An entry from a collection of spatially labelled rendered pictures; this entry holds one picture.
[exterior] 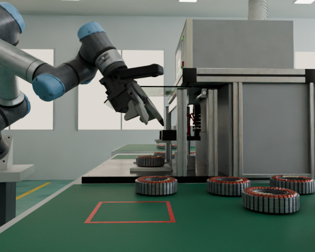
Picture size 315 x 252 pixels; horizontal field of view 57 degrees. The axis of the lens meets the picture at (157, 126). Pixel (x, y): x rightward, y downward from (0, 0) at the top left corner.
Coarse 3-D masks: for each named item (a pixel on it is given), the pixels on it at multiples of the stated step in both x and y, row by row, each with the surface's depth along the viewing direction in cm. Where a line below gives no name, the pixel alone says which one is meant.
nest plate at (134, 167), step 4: (132, 164) 117; (164, 164) 117; (168, 164) 117; (132, 168) 105; (136, 168) 105; (140, 168) 105; (144, 168) 105; (148, 168) 105; (152, 168) 105; (156, 168) 105; (160, 168) 106; (164, 168) 106; (168, 168) 106
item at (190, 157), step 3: (189, 156) 110; (192, 156) 110; (189, 159) 110; (192, 159) 110; (189, 162) 110; (192, 162) 110; (189, 165) 110; (192, 165) 110; (189, 168) 110; (192, 168) 110
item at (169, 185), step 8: (144, 176) 81; (152, 176) 81; (160, 176) 81; (168, 176) 80; (136, 184) 75; (144, 184) 73; (152, 184) 72; (160, 184) 72; (168, 184) 73; (176, 184) 76; (144, 192) 72; (152, 192) 72; (160, 192) 72; (168, 192) 73
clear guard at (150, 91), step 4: (144, 88) 99; (148, 88) 99; (152, 88) 99; (156, 88) 99; (160, 88) 99; (164, 88) 99; (168, 88) 99; (172, 88) 99; (176, 88) 99; (188, 88) 99; (192, 88) 99; (196, 88) 99; (148, 92) 109; (152, 92) 109; (156, 92) 109; (160, 92) 109; (164, 92) 109; (168, 92) 109; (172, 92) 109; (188, 92) 109; (192, 92) 109; (108, 100) 98; (108, 104) 103; (112, 108) 117
